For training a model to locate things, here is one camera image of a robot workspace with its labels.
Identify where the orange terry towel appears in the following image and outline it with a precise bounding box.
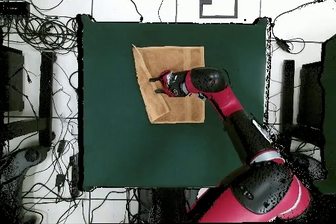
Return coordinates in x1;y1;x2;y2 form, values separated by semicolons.
131;44;206;124

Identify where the flat black device box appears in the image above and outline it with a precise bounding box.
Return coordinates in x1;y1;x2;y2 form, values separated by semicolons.
0;1;30;16

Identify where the dark green table cloth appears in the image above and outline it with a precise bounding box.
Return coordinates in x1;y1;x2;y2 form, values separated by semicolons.
77;13;272;190

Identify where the black stand bar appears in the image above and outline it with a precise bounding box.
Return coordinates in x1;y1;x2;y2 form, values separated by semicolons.
38;51;56;148
279;59;295;152

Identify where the small black power adapter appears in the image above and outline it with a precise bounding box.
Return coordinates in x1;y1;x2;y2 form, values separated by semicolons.
56;139;67;154
55;173;66;189

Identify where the large black box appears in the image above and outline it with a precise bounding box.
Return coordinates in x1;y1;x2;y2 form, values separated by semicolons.
298;60;325;130
0;45;25;112

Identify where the long black cable with plug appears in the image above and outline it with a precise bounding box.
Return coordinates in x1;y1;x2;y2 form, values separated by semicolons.
119;0;144;23

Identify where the grey floor frame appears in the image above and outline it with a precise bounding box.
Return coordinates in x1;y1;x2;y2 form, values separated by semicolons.
199;0;239;19

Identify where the black cable coil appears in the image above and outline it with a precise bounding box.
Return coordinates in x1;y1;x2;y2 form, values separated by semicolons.
14;14;79;51

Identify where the black power adapter with cable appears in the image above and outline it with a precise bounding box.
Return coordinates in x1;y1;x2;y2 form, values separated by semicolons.
274;37;292;53

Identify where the pedestal leg with round foot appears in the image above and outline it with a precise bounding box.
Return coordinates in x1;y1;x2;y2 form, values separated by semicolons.
288;151;327;183
0;145;49;223

